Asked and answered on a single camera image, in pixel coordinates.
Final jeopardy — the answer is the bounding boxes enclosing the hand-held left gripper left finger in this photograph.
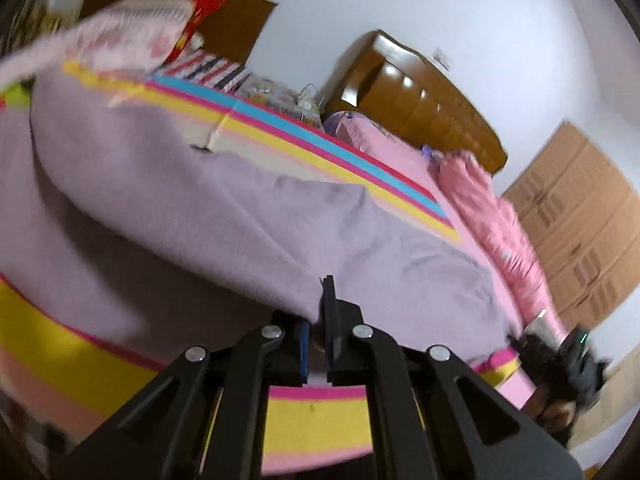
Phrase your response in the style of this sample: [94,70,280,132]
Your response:
[52,311,309,480]

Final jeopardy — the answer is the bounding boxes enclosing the pale printed cloth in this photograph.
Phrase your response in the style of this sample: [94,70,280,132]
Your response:
[235,72,326,131]

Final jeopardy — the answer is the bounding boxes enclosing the striped multicolour bed sheet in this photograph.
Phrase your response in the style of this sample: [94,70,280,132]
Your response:
[0,60,538,476]

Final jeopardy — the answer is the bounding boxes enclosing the brown board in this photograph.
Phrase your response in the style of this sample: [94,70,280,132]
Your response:
[80,0,278,66]

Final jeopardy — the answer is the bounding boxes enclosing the stack of cardboard boxes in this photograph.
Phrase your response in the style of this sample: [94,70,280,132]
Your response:
[502,120,640,331]

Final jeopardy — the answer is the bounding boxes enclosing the labelled cardboard box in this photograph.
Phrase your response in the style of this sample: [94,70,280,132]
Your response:
[570,355,637,451]

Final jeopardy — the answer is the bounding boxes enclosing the pink quilt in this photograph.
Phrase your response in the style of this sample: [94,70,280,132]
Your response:
[322,110,568,346]

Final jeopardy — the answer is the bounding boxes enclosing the pink patterned cloth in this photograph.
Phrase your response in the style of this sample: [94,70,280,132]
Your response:
[0,0,196,91]

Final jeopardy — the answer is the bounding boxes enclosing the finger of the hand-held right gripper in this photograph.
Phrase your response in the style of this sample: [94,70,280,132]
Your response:
[510,310,551,356]

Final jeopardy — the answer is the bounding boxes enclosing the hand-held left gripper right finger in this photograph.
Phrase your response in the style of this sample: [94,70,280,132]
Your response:
[320,275,585,480]

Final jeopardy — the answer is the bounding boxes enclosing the lilac pants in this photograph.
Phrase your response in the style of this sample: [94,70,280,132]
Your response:
[0,67,523,366]

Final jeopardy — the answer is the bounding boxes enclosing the wooden headboard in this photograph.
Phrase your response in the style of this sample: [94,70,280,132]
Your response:
[320,30,508,176]

